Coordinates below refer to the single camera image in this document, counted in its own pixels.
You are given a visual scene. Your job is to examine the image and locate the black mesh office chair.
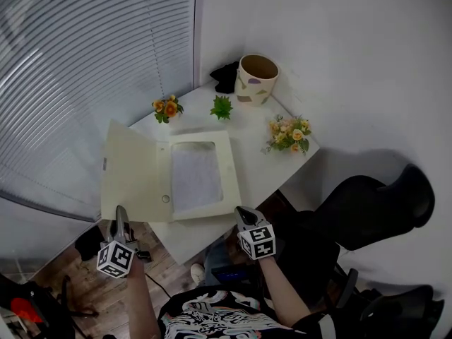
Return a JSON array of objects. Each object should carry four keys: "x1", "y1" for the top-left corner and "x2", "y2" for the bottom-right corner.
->
[{"x1": 335, "y1": 268, "x2": 446, "y2": 339}]

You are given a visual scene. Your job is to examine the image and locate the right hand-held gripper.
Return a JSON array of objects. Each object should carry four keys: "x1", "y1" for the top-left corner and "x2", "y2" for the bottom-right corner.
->
[{"x1": 234, "y1": 206, "x2": 276, "y2": 261}]

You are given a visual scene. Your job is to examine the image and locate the black cloth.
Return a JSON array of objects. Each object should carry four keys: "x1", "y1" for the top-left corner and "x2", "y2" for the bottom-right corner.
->
[{"x1": 209, "y1": 61, "x2": 240, "y2": 94}]

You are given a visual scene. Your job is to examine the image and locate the black device with blue screen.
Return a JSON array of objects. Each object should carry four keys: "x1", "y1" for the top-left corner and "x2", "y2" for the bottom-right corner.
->
[{"x1": 210, "y1": 265, "x2": 255, "y2": 285}]

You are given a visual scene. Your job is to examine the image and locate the person's black printed shirt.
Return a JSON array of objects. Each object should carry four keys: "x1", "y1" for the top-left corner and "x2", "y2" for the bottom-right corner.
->
[{"x1": 157, "y1": 287, "x2": 336, "y2": 339}]

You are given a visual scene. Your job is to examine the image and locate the white paper sheet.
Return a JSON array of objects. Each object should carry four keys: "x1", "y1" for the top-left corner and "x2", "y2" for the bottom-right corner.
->
[{"x1": 171, "y1": 141, "x2": 224, "y2": 214}]

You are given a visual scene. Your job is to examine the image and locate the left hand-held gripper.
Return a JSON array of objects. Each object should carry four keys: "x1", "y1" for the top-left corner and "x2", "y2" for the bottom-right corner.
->
[{"x1": 97, "y1": 205, "x2": 153, "y2": 278}]

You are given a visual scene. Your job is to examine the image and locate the person's white shoe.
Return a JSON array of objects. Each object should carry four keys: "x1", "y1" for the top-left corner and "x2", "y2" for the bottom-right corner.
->
[{"x1": 190, "y1": 263, "x2": 206, "y2": 285}]

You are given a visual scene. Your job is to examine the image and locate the black bag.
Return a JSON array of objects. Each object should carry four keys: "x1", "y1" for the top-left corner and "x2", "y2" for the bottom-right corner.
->
[{"x1": 74, "y1": 224, "x2": 107, "y2": 263}]

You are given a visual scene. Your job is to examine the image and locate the grey window blinds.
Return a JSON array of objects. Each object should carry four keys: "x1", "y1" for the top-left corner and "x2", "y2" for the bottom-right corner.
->
[{"x1": 0, "y1": 0, "x2": 197, "y2": 222}]

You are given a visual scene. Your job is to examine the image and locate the cream patterned round bin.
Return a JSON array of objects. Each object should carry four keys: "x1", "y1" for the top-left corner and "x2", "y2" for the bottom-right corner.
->
[{"x1": 234, "y1": 54, "x2": 280, "y2": 107}]

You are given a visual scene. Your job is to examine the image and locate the yellow flower bouquet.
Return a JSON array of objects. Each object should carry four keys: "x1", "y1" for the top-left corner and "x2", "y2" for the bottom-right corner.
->
[{"x1": 263, "y1": 114, "x2": 312, "y2": 157}]

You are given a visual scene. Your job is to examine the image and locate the person's left forearm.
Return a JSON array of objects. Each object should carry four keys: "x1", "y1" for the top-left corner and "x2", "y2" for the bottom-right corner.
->
[{"x1": 125, "y1": 258, "x2": 162, "y2": 339}]

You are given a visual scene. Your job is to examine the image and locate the orange flower pot plant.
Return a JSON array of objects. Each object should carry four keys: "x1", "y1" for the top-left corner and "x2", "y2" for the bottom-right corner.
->
[{"x1": 152, "y1": 94, "x2": 184, "y2": 124}]

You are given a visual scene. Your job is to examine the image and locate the cream folder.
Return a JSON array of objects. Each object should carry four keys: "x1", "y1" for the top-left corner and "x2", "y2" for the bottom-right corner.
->
[{"x1": 100, "y1": 119, "x2": 243, "y2": 224}]

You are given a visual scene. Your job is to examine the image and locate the black cable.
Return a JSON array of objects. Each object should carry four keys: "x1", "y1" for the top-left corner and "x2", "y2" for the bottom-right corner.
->
[{"x1": 144, "y1": 272, "x2": 174, "y2": 299}]

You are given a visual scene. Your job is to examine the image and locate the person's right forearm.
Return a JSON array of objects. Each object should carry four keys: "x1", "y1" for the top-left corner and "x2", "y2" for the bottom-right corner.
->
[{"x1": 259, "y1": 256, "x2": 311, "y2": 328}]

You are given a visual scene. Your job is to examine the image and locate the orange object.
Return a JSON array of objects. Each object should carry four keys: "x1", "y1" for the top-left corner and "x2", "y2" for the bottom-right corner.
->
[{"x1": 10, "y1": 297, "x2": 45, "y2": 324}]

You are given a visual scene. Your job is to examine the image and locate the small green plant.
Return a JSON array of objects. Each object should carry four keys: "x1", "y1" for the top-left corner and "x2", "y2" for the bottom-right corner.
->
[{"x1": 210, "y1": 95, "x2": 234, "y2": 121}]

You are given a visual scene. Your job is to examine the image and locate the black office chair with headrest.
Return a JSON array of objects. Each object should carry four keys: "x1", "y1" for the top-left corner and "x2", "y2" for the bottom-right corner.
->
[{"x1": 271, "y1": 163, "x2": 436, "y2": 310}]

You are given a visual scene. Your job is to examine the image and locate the person's grey trouser leg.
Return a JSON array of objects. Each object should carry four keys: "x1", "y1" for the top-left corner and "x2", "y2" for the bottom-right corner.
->
[{"x1": 203, "y1": 238, "x2": 241, "y2": 287}]

